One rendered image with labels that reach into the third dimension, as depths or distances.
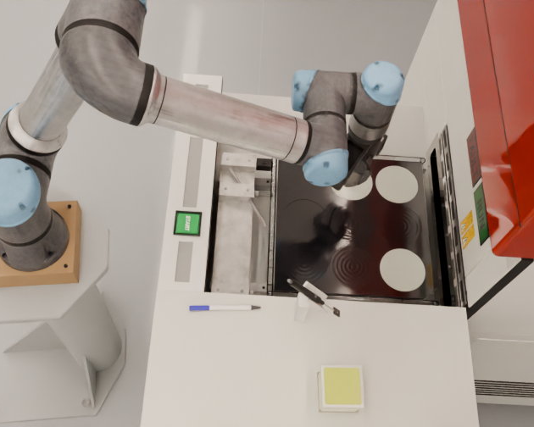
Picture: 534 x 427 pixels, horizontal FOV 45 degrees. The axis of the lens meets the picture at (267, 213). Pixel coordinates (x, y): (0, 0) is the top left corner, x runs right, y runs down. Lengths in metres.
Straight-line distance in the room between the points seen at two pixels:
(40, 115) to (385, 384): 0.81
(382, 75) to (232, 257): 0.53
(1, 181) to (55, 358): 1.10
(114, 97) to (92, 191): 1.59
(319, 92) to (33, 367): 1.51
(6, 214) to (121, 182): 1.30
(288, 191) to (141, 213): 1.08
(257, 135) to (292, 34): 2.00
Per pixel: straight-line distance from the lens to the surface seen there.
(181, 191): 1.39
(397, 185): 1.53
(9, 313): 1.49
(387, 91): 1.13
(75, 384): 2.26
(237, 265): 1.40
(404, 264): 1.44
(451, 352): 1.33
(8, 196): 1.28
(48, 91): 1.20
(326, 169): 1.04
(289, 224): 1.43
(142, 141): 2.63
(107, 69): 0.96
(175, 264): 1.32
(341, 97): 1.14
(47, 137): 1.30
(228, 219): 1.45
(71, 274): 1.44
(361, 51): 2.98
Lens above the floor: 2.17
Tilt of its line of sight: 62 degrees down
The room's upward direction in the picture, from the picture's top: 9 degrees clockwise
